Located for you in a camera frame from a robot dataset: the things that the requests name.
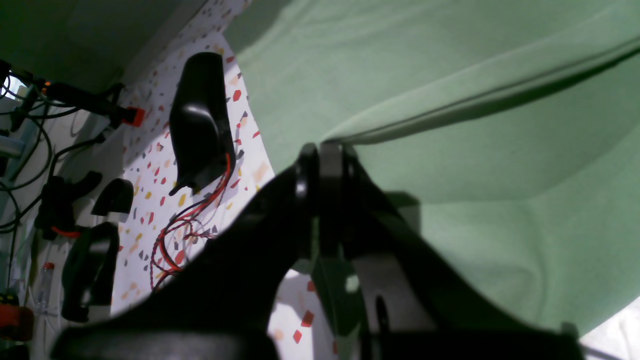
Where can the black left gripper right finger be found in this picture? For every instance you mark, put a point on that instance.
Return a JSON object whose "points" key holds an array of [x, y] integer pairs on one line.
{"points": [[406, 284]]}

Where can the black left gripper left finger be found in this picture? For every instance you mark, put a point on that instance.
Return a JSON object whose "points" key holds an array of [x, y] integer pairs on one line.
{"points": [[232, 283]]}

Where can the light green T-shirt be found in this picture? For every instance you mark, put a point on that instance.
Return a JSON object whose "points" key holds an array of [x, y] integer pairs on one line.
{"points": [[512, 125]]}

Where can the black curved shell right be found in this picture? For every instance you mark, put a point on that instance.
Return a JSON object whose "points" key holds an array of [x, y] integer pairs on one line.
{"points": [[199, 124]]}

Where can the red clamp tool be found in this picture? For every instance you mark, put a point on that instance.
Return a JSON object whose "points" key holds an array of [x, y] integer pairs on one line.
{"points": [[57, 94]]}

